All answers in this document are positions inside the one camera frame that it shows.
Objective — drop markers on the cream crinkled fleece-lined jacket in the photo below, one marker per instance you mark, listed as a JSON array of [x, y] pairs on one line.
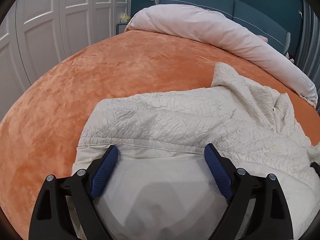
[[175, 115]]

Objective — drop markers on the blue padded headboard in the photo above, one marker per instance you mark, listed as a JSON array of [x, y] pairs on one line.
[[250, 10]]

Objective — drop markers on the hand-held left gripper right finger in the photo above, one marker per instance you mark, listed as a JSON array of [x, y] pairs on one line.
[[217, 172]]

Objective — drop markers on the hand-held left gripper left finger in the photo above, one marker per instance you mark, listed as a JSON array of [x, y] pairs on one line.
[[105, 170]]

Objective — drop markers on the grey nightstand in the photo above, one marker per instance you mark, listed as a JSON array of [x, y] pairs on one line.
[[122, 28]]

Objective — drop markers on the pale pink duvet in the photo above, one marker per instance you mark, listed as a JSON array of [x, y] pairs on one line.
[[200, 25]]

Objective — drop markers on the grey-blue curtain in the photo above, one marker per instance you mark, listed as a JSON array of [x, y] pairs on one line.
[[310, 42]]

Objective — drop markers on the orange plush bed blanket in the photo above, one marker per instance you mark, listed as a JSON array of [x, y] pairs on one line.
[[75, 80]]

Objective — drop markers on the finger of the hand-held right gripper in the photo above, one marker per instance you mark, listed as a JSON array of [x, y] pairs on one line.
[[316, 168]]

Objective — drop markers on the yellow tissue box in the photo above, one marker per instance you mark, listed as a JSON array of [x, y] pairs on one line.
[[125, 18]]

